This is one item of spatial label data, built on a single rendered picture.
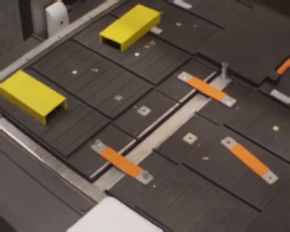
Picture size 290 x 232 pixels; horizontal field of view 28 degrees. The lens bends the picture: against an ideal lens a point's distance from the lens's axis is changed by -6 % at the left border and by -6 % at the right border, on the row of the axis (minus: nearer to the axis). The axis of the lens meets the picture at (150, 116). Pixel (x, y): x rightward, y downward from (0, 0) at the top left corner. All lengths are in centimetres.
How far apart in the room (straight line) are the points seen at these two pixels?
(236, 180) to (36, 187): 40
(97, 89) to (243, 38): 40
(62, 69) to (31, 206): 49
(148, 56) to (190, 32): 15
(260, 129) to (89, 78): 41
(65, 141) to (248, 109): 41
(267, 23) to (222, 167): 52
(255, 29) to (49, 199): 77
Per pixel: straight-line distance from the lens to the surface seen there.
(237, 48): 149
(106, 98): 135
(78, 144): 126
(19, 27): 252
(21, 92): 135
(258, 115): 132
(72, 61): 146
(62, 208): 103
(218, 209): 115
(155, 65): 143
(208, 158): 123
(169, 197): 116
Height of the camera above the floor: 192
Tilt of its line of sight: 45 degrees down
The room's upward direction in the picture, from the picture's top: straight up
